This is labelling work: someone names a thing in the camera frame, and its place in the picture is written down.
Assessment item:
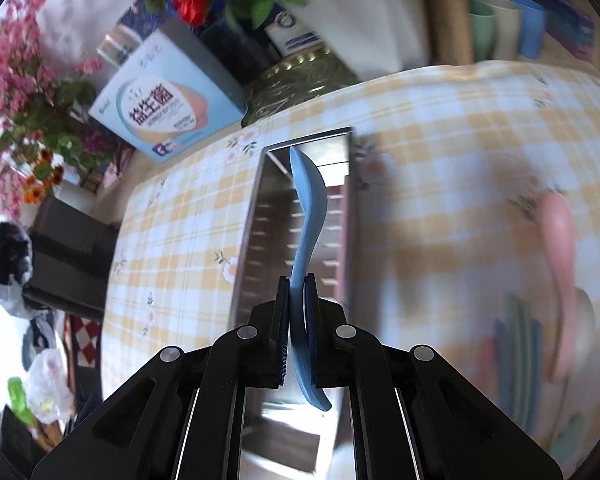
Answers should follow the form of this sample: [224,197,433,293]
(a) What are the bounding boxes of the yellow checkered tablecloth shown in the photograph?
[102,60,600,480]

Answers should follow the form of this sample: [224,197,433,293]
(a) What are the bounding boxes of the white plastic bag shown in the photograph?
[27,347,76,423]

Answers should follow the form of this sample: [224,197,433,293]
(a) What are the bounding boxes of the silver can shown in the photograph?
[97,25,136,66]

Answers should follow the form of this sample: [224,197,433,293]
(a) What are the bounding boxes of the black bag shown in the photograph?
[0,220,33,286]

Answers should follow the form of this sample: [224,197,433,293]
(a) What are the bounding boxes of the white plant pot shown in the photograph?
[285,0,431,81]

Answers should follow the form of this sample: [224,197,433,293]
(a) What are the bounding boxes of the green cup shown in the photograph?
[467,0,498,61]

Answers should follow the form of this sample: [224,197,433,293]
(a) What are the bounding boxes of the light blue printed box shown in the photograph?
[87,20,248,163]

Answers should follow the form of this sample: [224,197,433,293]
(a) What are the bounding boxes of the blue chopstick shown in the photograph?
[494,320,512,403]

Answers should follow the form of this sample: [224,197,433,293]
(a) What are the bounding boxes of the purple artificial flowers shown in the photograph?
[80,130,126,171]

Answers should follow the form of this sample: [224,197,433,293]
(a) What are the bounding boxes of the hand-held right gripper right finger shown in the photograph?
[302,274,566,480]

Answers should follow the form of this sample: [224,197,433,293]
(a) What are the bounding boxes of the pink spoon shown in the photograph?
[537,190,598,383]

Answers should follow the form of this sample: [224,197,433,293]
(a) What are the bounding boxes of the orange artificial flowers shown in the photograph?
[22,150,66,206]

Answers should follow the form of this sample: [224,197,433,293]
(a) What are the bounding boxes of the green chopstick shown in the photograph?
[505,295,543,403]

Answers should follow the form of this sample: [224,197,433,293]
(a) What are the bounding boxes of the brown cardboard tube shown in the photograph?
[417,0,476,66]

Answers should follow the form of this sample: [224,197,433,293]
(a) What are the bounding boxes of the green spoon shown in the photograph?
[555,410,588,461]

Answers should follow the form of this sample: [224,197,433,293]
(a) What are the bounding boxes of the gold patterned tin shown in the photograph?
[240,45,366,128]

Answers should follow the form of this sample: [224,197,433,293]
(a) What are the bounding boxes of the stainless steel tray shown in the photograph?
[232,126,358,480]

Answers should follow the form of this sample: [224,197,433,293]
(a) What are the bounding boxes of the dark blue box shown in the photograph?
[200,22,276,86]

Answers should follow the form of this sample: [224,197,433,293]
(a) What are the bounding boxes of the black chair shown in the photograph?
[22,195,121,321]

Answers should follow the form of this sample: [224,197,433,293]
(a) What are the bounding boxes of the blue spoon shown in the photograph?
[287,146,333,411]

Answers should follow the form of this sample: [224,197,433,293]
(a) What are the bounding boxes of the purple packet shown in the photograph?
[545,5,596,61]

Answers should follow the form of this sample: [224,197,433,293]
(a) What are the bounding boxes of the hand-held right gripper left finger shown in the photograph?
[30,275,293,480]

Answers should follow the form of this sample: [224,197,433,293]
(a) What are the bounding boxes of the pink artificial flowers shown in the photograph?
[0,0,106,221]

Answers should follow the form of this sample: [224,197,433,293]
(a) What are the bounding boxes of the white and blue box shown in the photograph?
[265,2,326,58]

